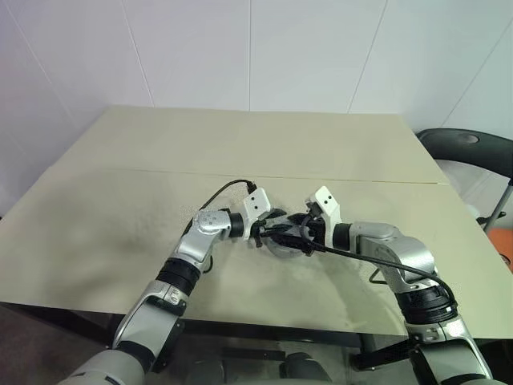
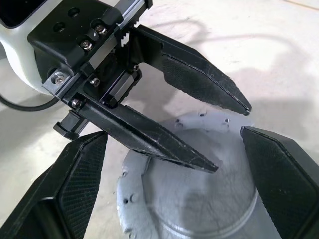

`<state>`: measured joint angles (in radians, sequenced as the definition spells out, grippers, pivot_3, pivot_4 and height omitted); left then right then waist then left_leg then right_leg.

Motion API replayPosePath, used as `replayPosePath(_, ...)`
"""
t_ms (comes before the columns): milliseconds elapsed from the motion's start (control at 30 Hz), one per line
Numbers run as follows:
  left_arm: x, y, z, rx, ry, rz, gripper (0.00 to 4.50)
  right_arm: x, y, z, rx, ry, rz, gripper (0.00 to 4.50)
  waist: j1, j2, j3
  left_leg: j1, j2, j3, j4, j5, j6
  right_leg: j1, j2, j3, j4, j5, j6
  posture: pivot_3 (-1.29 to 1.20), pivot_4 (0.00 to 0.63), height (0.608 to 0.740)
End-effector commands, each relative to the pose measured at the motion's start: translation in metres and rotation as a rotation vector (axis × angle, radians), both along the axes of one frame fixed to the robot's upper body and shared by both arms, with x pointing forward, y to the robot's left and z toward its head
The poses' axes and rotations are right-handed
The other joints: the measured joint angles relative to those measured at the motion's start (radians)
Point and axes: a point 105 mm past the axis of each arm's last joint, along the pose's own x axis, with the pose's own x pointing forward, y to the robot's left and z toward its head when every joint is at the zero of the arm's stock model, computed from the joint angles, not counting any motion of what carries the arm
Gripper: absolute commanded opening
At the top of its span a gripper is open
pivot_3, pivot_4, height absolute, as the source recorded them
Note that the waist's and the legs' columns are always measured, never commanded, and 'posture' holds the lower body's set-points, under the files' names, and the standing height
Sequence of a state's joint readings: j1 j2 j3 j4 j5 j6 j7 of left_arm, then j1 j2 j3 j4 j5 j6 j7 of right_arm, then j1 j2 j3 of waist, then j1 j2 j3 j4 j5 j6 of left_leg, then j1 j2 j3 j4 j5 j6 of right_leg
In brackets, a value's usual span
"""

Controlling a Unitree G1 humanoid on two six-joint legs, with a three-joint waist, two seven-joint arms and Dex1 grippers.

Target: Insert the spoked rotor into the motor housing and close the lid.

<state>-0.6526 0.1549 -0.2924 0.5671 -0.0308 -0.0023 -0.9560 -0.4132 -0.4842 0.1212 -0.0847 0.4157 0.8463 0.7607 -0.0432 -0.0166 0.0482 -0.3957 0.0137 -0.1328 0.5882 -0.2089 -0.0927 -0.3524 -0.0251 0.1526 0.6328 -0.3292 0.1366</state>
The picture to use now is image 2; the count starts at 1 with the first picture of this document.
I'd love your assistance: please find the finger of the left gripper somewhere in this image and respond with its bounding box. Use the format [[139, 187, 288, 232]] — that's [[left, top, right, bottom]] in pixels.
[[71, 92, 219, 174], [129, 24, 253, 117]]

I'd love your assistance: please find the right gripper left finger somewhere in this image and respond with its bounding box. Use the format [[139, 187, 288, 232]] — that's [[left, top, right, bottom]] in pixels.
[[0, 130, 108, 239]]

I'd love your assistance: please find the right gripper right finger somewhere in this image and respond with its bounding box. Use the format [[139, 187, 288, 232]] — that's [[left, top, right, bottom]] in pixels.
[[240, 125, 319, 239]]

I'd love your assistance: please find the round silver rotor disc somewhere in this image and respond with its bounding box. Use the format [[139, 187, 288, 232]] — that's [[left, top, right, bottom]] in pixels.
[[116, 109, 255, 236]]

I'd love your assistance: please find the grey motor stator base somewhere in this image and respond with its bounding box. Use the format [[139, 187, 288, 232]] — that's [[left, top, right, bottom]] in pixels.
[[141, 151, 275, 239]]

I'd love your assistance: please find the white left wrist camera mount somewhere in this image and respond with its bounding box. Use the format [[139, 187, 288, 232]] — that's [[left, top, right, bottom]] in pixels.
[[0, 0, 120, 97]]

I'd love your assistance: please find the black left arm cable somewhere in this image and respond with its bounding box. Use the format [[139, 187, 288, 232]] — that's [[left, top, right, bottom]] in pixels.
[[0, 95, 59, 111]]

